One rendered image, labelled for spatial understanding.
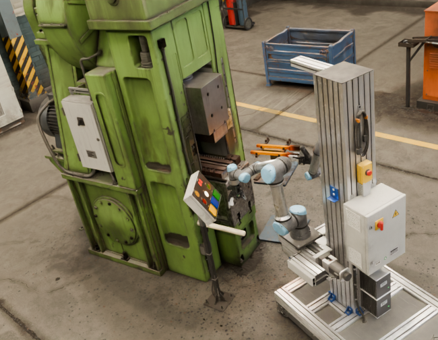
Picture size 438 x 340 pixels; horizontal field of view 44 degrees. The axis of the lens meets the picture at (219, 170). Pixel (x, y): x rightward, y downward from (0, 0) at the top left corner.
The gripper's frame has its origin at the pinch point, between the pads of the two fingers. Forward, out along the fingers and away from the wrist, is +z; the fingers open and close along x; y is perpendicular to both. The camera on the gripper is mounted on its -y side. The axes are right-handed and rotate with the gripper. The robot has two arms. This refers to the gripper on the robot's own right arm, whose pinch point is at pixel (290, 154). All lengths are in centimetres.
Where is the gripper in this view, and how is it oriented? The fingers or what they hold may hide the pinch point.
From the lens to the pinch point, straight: 465.2
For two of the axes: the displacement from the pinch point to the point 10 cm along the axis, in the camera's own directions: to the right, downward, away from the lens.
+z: -9.0, -0.8, 4.4
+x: 4.1, -5.2, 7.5
